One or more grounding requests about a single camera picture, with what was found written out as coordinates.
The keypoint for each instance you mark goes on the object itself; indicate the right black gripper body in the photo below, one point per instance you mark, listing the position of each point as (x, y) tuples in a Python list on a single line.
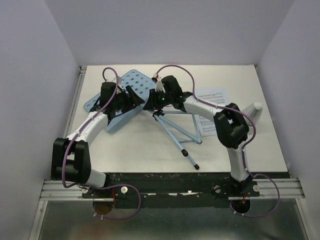
[(160, 99)]

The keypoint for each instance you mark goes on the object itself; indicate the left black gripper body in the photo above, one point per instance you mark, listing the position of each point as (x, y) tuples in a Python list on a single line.
[(124, 102)]

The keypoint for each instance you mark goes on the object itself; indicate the light blue music stand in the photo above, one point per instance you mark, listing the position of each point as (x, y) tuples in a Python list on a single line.
[(139, 84)]

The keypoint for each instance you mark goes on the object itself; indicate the sheet music page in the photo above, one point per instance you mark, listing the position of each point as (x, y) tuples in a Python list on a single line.
[(206, 127), (215, 95)]

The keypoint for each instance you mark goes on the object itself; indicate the grey metronome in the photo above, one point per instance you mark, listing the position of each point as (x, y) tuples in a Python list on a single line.
[(254, 111)]

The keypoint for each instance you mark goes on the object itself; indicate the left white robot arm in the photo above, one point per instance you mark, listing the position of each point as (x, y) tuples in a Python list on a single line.
[(71, 155)]

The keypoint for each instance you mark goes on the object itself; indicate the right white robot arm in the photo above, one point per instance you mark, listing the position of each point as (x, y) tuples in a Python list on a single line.
[(230, 124)]

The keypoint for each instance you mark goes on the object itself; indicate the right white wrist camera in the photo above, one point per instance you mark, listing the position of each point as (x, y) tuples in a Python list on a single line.
[(159, 87)]

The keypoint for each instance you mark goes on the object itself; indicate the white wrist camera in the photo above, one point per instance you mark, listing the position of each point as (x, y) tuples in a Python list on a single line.
[(159, 87), (117, 82)]

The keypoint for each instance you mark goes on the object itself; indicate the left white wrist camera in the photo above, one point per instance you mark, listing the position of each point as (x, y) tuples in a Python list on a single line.
[(117, 82)]

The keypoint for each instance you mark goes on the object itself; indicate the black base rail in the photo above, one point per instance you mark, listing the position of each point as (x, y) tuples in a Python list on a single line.
[(170, 190)]

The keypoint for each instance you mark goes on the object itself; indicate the aluminium frame rail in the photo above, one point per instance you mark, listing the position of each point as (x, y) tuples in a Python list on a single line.
[(53, 190)]

